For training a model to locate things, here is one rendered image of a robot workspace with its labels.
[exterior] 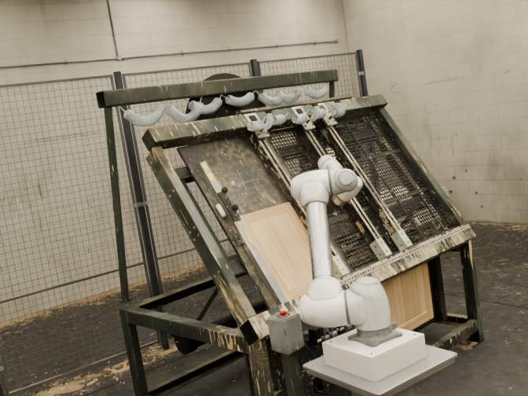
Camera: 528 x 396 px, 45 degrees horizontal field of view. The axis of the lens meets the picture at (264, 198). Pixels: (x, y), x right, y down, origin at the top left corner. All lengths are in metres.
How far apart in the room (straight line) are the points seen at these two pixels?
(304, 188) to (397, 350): 0.86
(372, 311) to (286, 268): 0.91
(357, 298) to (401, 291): 1.78
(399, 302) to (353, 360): 1.79
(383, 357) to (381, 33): 7.77
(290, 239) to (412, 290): 1.28
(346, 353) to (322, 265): 0.40
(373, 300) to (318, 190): 0.59
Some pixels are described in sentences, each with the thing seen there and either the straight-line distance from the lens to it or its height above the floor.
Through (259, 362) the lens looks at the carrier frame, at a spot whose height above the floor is 0.67.
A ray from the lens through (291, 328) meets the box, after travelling 3.14.
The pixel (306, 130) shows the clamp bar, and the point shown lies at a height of 1.76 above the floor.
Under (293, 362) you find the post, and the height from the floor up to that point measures 0.69.
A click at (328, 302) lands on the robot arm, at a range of 2.85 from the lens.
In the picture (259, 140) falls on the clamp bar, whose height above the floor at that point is 1.76.
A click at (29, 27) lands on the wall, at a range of 8.20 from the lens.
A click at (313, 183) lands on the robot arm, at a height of 1.55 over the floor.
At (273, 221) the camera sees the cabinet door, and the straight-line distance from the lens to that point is 3.76.
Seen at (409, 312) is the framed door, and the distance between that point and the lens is 4.70.
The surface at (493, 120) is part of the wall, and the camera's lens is 8.95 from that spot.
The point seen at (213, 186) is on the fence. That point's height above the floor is 1.55.
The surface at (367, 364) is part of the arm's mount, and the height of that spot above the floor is 0.82.
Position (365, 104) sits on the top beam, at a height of 1.87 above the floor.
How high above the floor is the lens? 1.91
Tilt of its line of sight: 7 degrees down
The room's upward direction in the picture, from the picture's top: 9 degrees counter-clockwise
